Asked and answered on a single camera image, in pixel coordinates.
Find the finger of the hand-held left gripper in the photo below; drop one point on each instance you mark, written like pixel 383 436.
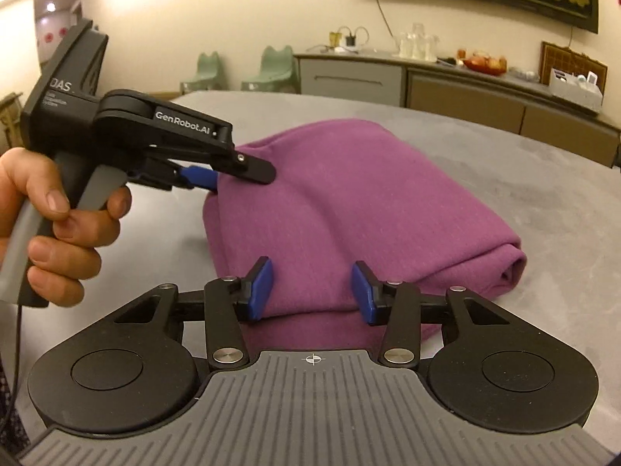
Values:
pixel 252 167
pixel 199 175

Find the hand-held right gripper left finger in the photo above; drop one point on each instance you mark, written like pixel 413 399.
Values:
pixel 259 291

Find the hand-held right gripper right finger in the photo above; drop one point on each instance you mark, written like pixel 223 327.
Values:
pixel 364 293

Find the purple sweatpants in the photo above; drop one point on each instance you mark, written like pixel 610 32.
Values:
pixel 349 204

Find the person's left hand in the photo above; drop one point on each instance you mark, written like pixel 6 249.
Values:
pixel 80 233

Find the wooden rack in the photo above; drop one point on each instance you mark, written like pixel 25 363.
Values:
pixel 9 116

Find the large green plastic chair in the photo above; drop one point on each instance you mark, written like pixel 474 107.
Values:
pixel 271 70

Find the small green plastic chair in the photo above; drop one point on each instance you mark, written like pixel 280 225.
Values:
pixel 206 75

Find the yellow cup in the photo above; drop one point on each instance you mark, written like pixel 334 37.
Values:
pixel 334 40

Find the white power strip with chargers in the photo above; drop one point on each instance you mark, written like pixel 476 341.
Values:
pixel 350 41

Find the clear glass cup rack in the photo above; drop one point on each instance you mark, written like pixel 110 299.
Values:
pixel 417 43

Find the long grey brown cabinet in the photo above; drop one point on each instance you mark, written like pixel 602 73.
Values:
pixel 465 99

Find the red fruit plate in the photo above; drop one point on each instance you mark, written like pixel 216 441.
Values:
pixel 485 65

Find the white storage box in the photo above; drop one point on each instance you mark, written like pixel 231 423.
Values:
pixel 575 92

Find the brown framed board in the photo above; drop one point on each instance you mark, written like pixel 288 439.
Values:
pixel 565 58

